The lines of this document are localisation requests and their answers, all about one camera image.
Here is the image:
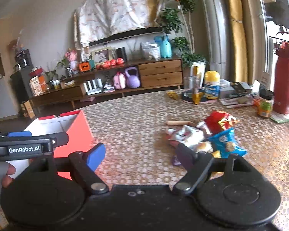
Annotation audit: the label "red storage box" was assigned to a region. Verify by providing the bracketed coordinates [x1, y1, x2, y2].
[14, 109, 95, 181]

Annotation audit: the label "red chips bag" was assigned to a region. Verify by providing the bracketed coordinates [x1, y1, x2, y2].
[205, 110, 238, 135]

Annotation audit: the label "beige sausage stick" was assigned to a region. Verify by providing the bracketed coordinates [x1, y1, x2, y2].
[166, 121, 195, 127]

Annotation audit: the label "yellow snack packet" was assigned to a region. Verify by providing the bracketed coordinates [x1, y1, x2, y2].
[211, 150, 221, 158]

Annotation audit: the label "person's left hand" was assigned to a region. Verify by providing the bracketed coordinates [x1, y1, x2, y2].
[0, 163, 17, 194]

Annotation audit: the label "white snack packet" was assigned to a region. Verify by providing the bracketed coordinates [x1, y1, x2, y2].
[165, 125, 213, 153]

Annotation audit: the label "blue cookie snack bag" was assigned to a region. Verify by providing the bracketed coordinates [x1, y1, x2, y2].
[209, 128, 247, 159]

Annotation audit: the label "black side cabinet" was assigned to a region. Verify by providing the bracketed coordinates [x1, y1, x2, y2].
[9, 49, 37, 106]

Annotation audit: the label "tall yellow snack pouch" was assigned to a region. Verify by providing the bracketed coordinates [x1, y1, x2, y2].
[192, 65, 202, 105]

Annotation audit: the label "dark round coaster tray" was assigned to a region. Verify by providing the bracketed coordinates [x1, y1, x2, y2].
[181, 89, 217, 105]

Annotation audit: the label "white books on shelf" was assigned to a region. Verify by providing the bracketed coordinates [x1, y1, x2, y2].
[83, 78, 103, 95]

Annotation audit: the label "small yellow candy wrapper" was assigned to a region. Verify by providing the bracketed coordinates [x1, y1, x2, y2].
[166, 91, 179, 100]

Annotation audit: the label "stack of books and papers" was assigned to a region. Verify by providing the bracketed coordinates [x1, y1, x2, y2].
[219, 81, 254, 109]

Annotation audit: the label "clear drinking glass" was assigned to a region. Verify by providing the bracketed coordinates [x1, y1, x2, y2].
[189, 73, 204, 104]

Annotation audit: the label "wooden tv sideboard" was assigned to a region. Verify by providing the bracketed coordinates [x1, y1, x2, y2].
[30, 56, 183, 109]

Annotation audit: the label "pink small backpack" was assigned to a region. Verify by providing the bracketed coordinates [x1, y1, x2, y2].
[113, 71, 126, 90]

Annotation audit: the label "purple kettlebell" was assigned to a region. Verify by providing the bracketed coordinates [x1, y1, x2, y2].
[125, 67, 141, 89]

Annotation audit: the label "yellow lid gummies bottle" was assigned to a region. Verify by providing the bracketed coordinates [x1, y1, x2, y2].
[204, 70, 220, 100]

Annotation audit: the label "glass jar black lid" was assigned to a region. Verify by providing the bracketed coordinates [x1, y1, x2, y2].
[257, 89, 274, 118]

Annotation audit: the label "orange retro radio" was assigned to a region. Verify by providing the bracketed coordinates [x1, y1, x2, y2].
[78, 60, 95, 72]

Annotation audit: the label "pink plush toy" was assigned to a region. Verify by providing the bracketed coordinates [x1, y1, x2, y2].
[65, 48, 79, 74]

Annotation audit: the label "green woven coaster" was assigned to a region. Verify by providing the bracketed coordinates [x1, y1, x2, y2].
[269, 112, 289, 124]

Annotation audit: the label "red apples decoration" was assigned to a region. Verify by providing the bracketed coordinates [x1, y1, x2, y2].
[95, 58, 125, 70]

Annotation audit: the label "framed photo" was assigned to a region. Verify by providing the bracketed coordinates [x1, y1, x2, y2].
[91, 47, 113, 65]

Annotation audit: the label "black cylinder speaker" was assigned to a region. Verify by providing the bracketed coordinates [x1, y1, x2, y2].
[116, 47, 127, 62]

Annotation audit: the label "teal spray bottle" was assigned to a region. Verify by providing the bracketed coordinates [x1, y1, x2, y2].
[154, 34, 172, 58]

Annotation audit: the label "clear plastic bag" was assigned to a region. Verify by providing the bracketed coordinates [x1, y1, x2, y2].
[140, 41, 161, 60]

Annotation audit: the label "red water bottle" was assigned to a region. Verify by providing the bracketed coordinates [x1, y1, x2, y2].
[273, 31, 289, 115]

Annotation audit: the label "green potted tree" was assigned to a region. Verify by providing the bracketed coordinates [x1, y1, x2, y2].
[160, 0, 208, 68]

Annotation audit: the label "cloth covered television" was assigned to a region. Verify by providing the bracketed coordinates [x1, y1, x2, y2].
[73, 0, 164, 50]

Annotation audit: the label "white standing air conditioner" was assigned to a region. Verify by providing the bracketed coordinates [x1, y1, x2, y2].
[202, 0, 230, 80]

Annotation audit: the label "yellow rolled mat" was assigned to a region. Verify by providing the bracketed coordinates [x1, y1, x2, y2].
[228, 0, 248, 82]

